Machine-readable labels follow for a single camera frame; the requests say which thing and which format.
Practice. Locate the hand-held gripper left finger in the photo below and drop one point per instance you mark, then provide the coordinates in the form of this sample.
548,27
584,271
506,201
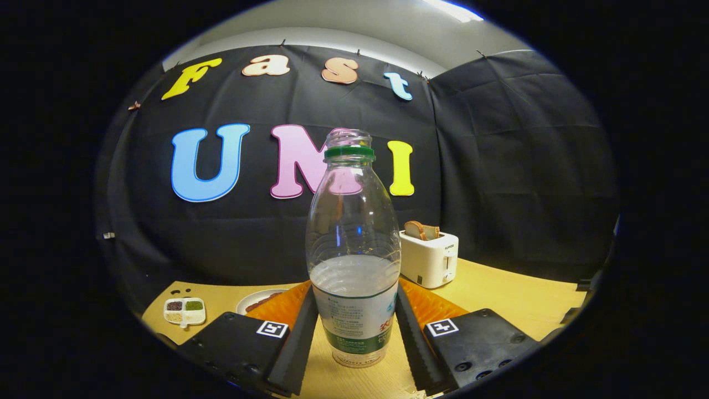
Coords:
296,354

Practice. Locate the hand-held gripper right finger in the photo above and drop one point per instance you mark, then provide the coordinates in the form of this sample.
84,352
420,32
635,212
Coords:
415,354

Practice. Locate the clear plastic juice bottle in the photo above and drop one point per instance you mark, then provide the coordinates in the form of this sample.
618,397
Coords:
354,299

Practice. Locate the red sausage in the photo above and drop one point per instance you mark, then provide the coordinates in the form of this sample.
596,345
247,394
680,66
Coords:
265,301

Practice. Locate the white round plate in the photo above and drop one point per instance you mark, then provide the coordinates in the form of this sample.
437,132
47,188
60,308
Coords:
246,302

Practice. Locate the white toaster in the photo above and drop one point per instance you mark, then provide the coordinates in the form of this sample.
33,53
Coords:
429,260

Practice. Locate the wooden table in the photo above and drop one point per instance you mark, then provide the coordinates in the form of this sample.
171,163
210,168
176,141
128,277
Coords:
509,299

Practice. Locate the white divided condiment tray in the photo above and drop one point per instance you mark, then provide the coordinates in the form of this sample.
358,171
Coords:
184,312

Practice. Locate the toasted bread slices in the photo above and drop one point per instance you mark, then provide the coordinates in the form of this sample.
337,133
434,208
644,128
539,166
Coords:
418,230

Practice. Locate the black backdrop cloth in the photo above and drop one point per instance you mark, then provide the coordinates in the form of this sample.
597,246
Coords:
498,166

